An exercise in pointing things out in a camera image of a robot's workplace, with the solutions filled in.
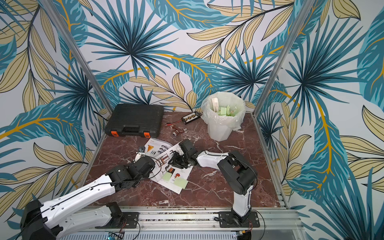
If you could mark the black box of brass parts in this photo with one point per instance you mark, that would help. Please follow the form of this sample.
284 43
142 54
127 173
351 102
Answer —
191 117

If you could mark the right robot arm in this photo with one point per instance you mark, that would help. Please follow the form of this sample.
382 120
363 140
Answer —
237 171

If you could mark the aluminium front rail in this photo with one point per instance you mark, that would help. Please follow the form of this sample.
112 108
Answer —
205 220

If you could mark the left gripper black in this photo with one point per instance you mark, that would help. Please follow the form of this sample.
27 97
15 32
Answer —
147 175

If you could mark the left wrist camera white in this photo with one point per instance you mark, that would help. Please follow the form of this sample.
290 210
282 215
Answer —
141 152

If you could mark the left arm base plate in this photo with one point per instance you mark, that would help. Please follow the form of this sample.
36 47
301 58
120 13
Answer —
126 220

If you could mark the black plastic tool case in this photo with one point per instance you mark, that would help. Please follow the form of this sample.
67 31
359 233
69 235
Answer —
135 120

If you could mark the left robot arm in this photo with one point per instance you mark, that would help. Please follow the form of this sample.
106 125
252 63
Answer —
60 217

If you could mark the left aluminium frame post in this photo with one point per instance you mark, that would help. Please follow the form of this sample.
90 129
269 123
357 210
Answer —
58 21

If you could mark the white bin with bag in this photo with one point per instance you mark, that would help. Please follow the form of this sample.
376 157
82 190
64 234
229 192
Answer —
223 112

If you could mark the green sticky note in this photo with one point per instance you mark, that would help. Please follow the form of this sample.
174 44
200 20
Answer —
180 182
167 176

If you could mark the aluminium frame post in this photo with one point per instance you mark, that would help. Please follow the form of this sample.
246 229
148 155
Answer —
58 21
299 21

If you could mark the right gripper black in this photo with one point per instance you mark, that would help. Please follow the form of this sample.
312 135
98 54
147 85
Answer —
178 159

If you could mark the right aluminium frame post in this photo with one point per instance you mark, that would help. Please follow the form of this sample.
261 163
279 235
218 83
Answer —
299 21

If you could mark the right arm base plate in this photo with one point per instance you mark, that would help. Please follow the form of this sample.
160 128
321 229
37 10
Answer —
232 220

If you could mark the yellow art textbook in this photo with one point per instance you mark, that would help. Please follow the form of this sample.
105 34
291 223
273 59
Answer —
160 151

